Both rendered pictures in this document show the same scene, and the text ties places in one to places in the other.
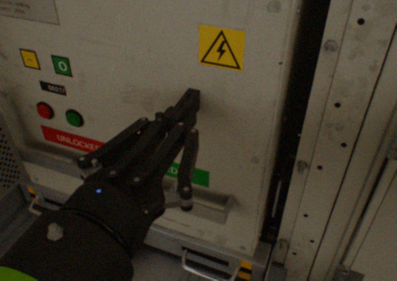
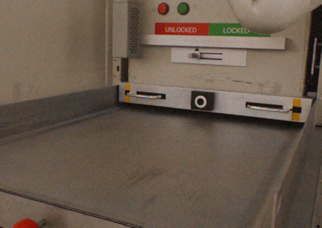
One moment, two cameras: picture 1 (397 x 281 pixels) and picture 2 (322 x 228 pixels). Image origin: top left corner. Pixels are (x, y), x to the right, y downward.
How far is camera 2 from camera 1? 0.74 m
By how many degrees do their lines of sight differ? 29
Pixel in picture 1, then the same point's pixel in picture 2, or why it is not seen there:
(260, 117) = not seen: outside the picture
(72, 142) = (175, 30)
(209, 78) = not seen: outside the picture
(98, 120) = (199, 6)
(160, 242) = (227, 104)
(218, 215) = (280, 41)
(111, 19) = not seen: outside the picture
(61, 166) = (169, 38)
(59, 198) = (150, 87)
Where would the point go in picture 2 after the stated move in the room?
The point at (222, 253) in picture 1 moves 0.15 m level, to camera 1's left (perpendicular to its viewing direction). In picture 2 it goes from (278, 97) to (217, 94)
